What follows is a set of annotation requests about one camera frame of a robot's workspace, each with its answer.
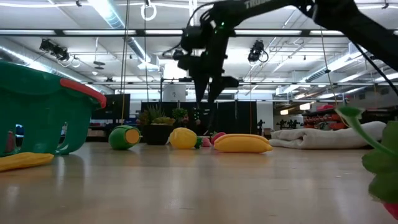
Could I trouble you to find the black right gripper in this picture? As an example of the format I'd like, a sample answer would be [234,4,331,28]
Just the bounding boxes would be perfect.
[177,28,239,105]

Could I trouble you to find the red toy strawberry green leaf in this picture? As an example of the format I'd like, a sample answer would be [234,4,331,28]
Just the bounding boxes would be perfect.
[335,105,398,220]

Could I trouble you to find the small yellow toy banana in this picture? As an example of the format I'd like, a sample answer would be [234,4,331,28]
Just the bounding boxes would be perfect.
[0,151,55,172]

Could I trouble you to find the potted succulent plant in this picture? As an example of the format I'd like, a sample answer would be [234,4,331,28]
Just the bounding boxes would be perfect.
[136,105,190,146]

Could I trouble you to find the white hanging ring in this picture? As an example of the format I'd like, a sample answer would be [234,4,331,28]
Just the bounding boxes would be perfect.
[140,2,158,22]

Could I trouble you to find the white background box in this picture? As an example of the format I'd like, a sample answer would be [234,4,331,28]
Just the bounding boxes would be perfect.
[162,84,187,103]

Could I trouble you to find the black ceiling-hung camera rig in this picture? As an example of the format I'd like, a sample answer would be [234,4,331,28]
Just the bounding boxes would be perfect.
[39,39,71,62]
[248,39,269,63]

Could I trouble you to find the teal basket orange rim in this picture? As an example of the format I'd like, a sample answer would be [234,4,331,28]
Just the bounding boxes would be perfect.
[0,60,108,156]

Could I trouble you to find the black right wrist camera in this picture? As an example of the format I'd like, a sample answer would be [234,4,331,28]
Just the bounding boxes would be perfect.
[181,27,205,52]

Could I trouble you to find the pink toy fruit green leaf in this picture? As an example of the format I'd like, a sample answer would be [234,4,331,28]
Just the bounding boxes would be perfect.
[195,136,213,149]

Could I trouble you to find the red shelf items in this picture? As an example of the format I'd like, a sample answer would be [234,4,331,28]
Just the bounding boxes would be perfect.
[303,105,346,130]

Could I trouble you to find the red toy fruit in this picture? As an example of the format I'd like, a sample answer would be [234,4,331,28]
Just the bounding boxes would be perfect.
[210,131,227,146]

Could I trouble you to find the green toy cucumber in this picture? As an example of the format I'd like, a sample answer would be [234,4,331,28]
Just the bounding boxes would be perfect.
[108,124,142,151]

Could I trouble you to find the yellow hanging cable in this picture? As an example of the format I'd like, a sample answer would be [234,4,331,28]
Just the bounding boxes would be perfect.
[119,0,130,125]

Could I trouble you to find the yellow toy lemon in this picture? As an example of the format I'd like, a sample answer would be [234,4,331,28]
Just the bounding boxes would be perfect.
[169,127,198,150]

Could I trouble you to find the large yellow toy banana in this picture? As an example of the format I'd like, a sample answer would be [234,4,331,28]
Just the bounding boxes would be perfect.
[213,133,274,154]

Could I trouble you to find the black curtain panel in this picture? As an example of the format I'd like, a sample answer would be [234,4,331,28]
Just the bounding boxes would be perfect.
[141,101,258,135]

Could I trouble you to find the white folded towel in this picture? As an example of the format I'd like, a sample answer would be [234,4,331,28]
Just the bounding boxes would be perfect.
[269,121,387,150]

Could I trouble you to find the black background monitor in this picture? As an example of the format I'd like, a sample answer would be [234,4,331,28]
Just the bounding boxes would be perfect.
[91,93,131,121]

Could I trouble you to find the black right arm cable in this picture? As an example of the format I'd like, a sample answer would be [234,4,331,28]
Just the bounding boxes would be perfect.
[351,40,398,97]

